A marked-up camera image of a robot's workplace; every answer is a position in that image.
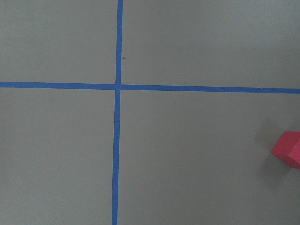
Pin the red block middle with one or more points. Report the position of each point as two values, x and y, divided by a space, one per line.
287 148

